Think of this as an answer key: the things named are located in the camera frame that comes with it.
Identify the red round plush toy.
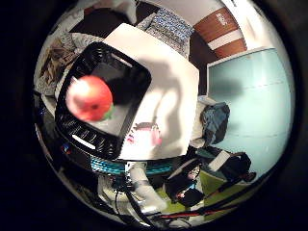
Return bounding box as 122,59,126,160
64,75,116,123

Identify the blue patterned cushion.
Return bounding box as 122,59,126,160
137,7,195,60

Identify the light teal partition panel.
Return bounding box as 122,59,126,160
206,47,295,177

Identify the brown white striped cabinet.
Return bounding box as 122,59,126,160
193,7,248,60

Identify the black cable bundle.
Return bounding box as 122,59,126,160
110,182,162,227

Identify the green floor mat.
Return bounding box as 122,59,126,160
157,171,254,215

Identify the black white office chair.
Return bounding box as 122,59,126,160
163,158,206,208

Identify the red cable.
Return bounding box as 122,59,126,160
158,208,239,219

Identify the blue jacket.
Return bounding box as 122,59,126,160
200,101,231,146

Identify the black plastic slotted basket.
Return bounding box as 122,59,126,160
54,41,152,161

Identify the grey brown patterned cloth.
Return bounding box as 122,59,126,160
34,32,109,98

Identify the teal slatted rack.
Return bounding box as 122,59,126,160
90,156,176,176

